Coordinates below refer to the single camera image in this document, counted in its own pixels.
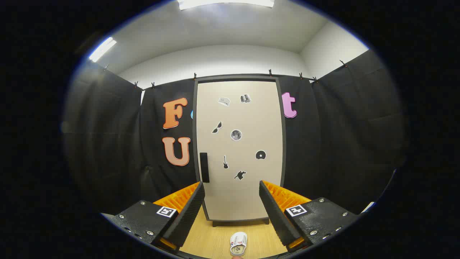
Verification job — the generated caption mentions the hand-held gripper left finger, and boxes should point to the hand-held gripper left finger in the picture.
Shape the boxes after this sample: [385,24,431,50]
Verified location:
[104,182,206,251]

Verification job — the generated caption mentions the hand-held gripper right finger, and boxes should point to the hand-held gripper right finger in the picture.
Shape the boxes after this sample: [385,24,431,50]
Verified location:
[259,180,361,252]

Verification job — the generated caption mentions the white canvas shoe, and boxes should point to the white canvas shoe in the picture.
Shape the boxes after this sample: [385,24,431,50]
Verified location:
[230,232,248,256]

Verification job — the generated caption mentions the black cabinet door handle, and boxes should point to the black cabinet door handle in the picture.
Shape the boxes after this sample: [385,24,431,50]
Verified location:
[200,153,210,183]

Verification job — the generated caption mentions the beige shoe cabinet door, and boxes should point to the beige shoe cabinet door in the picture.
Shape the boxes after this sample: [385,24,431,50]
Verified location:
[197,81,282,221]

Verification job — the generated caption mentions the dark grey shoe cabinet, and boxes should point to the dark grey shoe cabinet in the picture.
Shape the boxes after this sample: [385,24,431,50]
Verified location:
[193,75,287,227]

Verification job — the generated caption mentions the black backdrop cloth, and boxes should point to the black backdrop cloth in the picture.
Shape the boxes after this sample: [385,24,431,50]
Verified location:
[63,50,406,216]

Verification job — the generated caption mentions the row of black cloth clips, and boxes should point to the row of black cloth clips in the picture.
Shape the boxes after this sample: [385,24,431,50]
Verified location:
[104,59,348,90]

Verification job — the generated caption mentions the ceiling light panel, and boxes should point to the ceiling light panel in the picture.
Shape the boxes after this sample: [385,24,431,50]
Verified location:
[178,0,275,10]
[89,37,117,63]

